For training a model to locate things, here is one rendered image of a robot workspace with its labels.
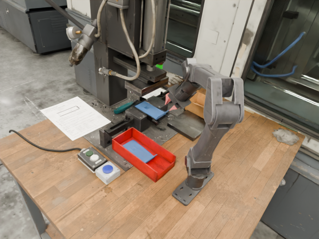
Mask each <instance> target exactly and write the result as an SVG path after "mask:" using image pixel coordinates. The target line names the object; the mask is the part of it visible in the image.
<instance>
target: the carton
mask: <svg viewBox="0 0 319 239"><path fill-rule="evenodd" d="M205 97H206V95H204V94H202V93H200V92H197V93H196V94H195V95H194V96H193V97H192V98H191V99H190V101H191V104H190V105H188V106H186V107H185V108H184V110H188V111H190V112H192V113H194V114H196V115H198V116H200V117H202V118H204V104H205Z"/></svg>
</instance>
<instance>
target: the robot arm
mask: <svg viewBox="0 0 319 239"><path fill-rule="evenodd" d="M181 67H182V73H183V78H184V79H185V81H184V82H182V83H181V84H180V85H178V84H175V85H173V86H171V87H169V88H168V89H167V91H169V93H167V94H166V101H165V105H166V104H168V103H169V102H170V101H172V102H173V104H174V106H173V107H172V108H171V109H170V110H169V111H171V110H177V109H178V108H180V109H183V108H185V107H186V106H188V105H190V104H191V101H190V99H191V98H192V97H193V96H194V95H195V94H196V93H197V92H196V91H197V90H200V89H201V88H202V87H204V88H205V89H206V97H205V104H204V120H205V123H206V125H205V128H204V130H203V132H202V134H201V136H200V138H199V140H198V142H197V143H196V144H195V145H194V146H193V147H190V149H189V151H188V155H187V156H185V165H186V170H187V173H188V177H186V179H185V180H184V181H183V182H182V183H181V184H180V185H179V186H178V187H177V188H176V189H175V190H174V191H173V192H172V196H173V197H174V198H175V199H176V200H178V201H179V202H180V203H182V204H183V205H184V206H188V205H189V204H190V202H191V201H192V200H193V199H194V198H195V197H196V196H197V195H198V193H199V192H200V191H201V190H202V189H203V188H204V187H205V185H206V184H207V183H208V182H209V181H210V180H211V179H212V178H213V176H214V172H212V171H211V163H212V158H213V153H214V150H215V149H216V147H217V145H218V144H219V142H220V140H221V139H222V137H223V136H224V135H225V134H226V133H227V132H228V131H229V130H230V129H233V128H234V127H235V125H236V124H240V123H241V122H242V121H243V119H244V82H243V80H242V79H241V78H230V77H228V76H224V75H221V74H220V73H218V72H216V71H214V70H213V68H212V67H211V66H210V65H209V64H197V62H196V59H195V58H186V60H185V61H184V62H183V63H182V64H181ZM232 93H233V94H232ZM232 95H233V96H232ZM231 96H232V101H222V98H228V97H231ZM181 189H182V190H181ZM190 195H191V196H190Z"/></svg>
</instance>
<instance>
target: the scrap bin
mask: <svg viewBox="0 0 319 239"><path fill-rule="evenodd" d="M131 140H135V141H136V142H138V143H139V144H140V145H141V146H143V147H144V148H145V149H146V150H148V151H149V152H150V153H151V154H152V155H153V156H155V155H156V154H157V155H156V156H155V157H154V158H153V159H152V160H150V161H149V162H147V163H144V162H143V161H142V160H140V159H139V158H138V157H136V156H135V155H134V154H133V153H131V152H130V151H129V150H127V149H126V148H124V147H123V146H122V145H124V144H126V143H128V142H129V141H131ZM112 150H114V151H115V152H116V153H117V154H119V155H120V156H121V157H123V158H124V159H125V160H127V161H128V162H129V163H130V164H132V165H133V166H134V167H136V168H137V169H138V170H140V171H141V172H142V173H143V174H145V175H146V176H147V177H148V178H149V179H151V180H152V181H153V182H155V183H156V182H157V181H158V180H159V179H160V178H161V177H162V176H164V175H165V174H166V173H167V172H168V171H169V170H170V169H172V168H173V167H174V166H175V161H176V155H174V154H173V153H171V152H169V151H168V150H166V149H165V148H164V147H162V146H161V145H159V144H158V143H156V142H155V141H153V140H152V139H150V138H149V137H147V136H145V135H144V134H142V133H141V132H139V131H138V130H137V129H135V128H134V127H131V128H130V129H128V130H126V131H125V132H123V133H121V134H119V135H118V136H116V137H114V138H113V139H112Z"/></svg>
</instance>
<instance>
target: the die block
mask: <svg viewBox="0 0 319 239"><path fill-rule="evenodd" d="M162 110H163V111H167V110H168V105H167V106H166V107H164V108H162ZM125 115H128V116H131V117H133V116H132V115H130V114H128V113H127V112H125ZM164 118H165V116H162V117H161V118H159V119H158V120H159V121H160V120H162V119H164ZM149 124H150V121H149V120H148V119H147V118H145V119H144V120H142V121H139V120H138V119H136V118H135V117H133V124H132V125H131V126H129V127H134V128H135V129H137V130H138V131H139V132H141V133H142V132H143V131H145V130H146V129H148V128H149Z"/></svg>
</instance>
